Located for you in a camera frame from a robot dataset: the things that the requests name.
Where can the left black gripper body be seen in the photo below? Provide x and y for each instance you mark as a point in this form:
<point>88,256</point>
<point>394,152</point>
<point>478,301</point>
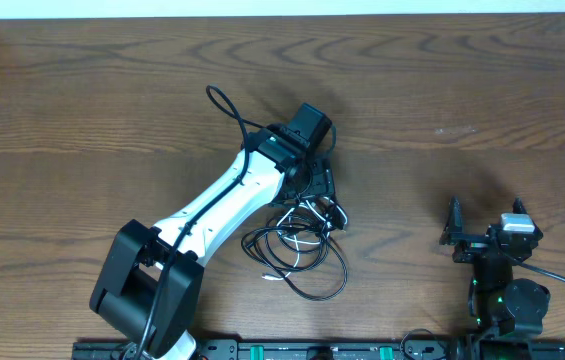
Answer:
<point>320,185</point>

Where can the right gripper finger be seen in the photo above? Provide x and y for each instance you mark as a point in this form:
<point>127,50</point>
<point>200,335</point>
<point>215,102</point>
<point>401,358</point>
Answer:
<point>454,223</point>
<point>518,206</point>

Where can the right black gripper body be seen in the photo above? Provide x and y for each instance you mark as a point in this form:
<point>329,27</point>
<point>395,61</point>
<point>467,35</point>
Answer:
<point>478,240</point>

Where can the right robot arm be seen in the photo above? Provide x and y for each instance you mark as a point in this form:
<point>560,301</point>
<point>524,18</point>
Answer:
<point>509,312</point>

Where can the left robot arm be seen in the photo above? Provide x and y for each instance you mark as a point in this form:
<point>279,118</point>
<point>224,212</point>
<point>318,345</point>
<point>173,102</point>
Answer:
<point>149,285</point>

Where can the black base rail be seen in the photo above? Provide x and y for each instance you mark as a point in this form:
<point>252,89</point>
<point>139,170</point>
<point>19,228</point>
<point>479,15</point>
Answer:
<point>226,349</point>

